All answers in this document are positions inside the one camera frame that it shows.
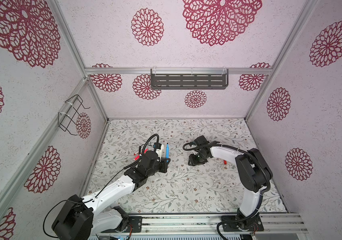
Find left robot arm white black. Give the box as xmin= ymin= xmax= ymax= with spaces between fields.
xmin=47 ymin=134 xmax=170 ymax=240

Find dark grey slotted wall shelf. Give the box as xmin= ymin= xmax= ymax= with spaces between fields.
xmin=150 ymin=69 xmax=229 ymax=90

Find blue pen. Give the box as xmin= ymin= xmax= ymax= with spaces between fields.
xmin=165 ymin=143 xmax=169 ymax=159

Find black wire wall rack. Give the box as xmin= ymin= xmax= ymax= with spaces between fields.
xmin=57 ymin=95 xmax=92 ymax=139

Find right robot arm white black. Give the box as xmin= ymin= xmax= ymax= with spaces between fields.
xmin=183 ymin=136 xmax=273 ymax=240

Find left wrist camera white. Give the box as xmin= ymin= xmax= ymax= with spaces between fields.
xmin=153 ymin=143 xmax=165 ymax=158

